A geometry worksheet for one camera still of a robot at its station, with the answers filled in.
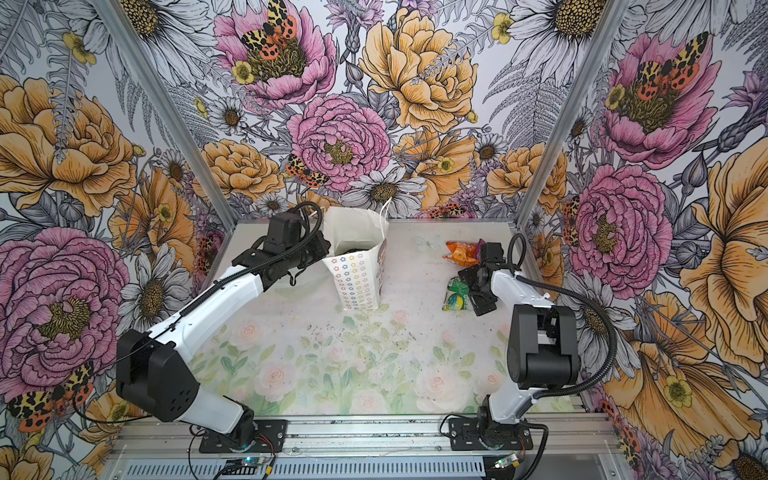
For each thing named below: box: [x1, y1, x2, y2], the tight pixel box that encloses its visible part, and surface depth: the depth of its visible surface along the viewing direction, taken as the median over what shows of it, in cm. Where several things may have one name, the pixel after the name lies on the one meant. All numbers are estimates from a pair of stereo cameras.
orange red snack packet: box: [442, 239, 486, 267], surface depth 107 cm
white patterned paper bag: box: [322, 197, 392, 311], surface depth 89 cm
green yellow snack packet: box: [442, 276, 471, 312], surface depth 98 cm
